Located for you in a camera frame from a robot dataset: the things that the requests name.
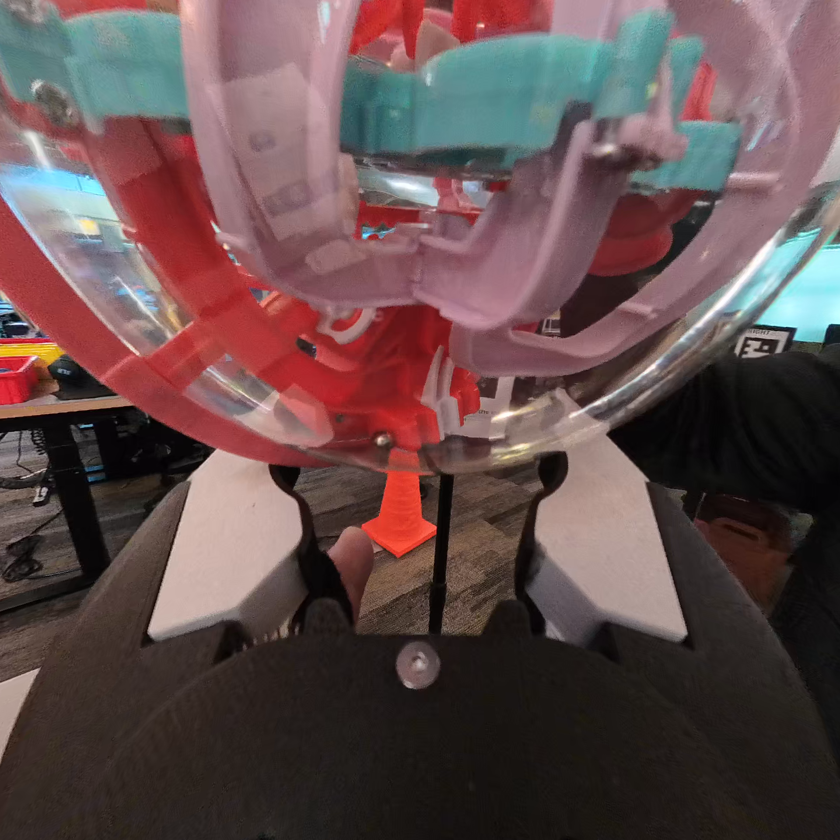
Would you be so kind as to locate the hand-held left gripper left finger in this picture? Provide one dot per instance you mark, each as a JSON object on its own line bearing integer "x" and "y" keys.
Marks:
{"x": 223, "y": 544}

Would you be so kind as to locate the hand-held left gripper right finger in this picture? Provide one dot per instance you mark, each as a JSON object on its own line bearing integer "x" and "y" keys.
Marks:
{"x": 610, "y": 544}

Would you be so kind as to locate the clear maze ball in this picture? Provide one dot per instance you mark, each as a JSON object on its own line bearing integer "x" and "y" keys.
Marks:
{"x": 420, "y": 229}

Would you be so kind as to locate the person's left hand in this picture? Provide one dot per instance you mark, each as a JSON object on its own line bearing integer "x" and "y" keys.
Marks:
{"x": 354, "y": 558}

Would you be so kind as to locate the brown box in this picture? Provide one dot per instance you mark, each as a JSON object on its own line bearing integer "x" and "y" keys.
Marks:
{"x": 741, "y": 551}

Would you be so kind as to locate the wooden desk with black legs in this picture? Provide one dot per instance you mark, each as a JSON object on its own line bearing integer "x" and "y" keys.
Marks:
{"x": 72, "y": 499}

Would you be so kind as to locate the black pole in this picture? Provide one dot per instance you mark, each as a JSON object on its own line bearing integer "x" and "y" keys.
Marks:
{"x": 441, "y": 558}

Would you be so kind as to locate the orange cone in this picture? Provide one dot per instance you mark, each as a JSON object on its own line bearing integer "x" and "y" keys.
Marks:
{"x": 400, "y": 518}

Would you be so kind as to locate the black device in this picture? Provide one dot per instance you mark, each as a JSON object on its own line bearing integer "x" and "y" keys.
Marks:
{"x": 82, "y": 380}

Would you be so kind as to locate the red bin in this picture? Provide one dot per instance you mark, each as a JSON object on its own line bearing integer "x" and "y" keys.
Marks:
{"x": 16, "y": 384}

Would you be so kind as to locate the yellow tray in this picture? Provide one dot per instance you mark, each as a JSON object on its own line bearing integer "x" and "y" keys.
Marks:
{"x": 29, "y": 350}

